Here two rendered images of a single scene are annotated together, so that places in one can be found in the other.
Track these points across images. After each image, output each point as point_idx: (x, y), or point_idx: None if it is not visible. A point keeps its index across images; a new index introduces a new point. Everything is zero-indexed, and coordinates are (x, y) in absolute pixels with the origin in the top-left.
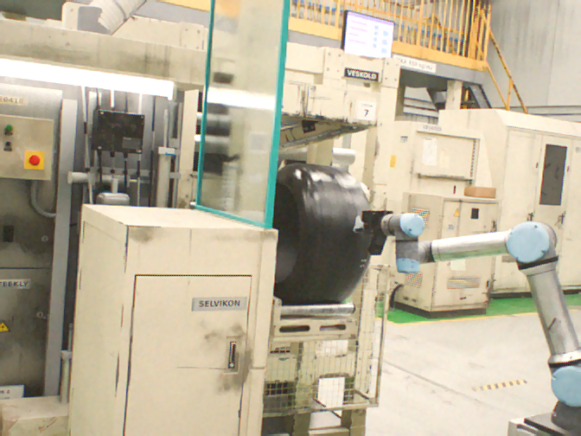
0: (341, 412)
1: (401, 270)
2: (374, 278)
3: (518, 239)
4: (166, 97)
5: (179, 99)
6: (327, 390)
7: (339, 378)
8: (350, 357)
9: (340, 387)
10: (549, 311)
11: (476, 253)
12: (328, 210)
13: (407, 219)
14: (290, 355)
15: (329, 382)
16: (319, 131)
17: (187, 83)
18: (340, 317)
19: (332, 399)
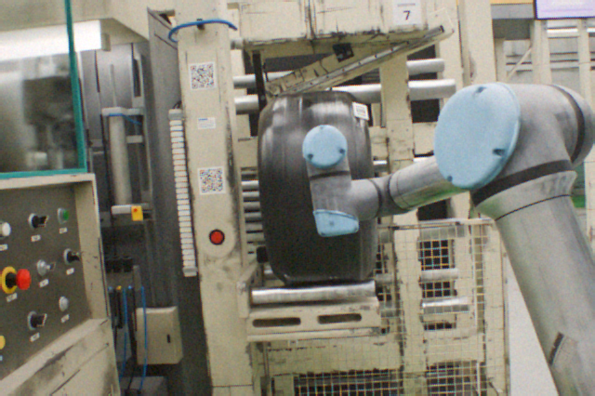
0: (514, 392)
1: (319, 231)
2: (497, 237)
3: (448, 131)
4: (129, 52)
5: (144, 51)
6: (513, 363)
7: (536, 347)
8: (476, 339)
9: (531, 358)
10: (545, 315)
11: (452, 182)
12: (283, 150)
13: (306, 137)
14: (370, 343)
15: (522, 352)
16: (361, 57)
17: (80, 21)
18: (355, 303)
19: (512, 375)
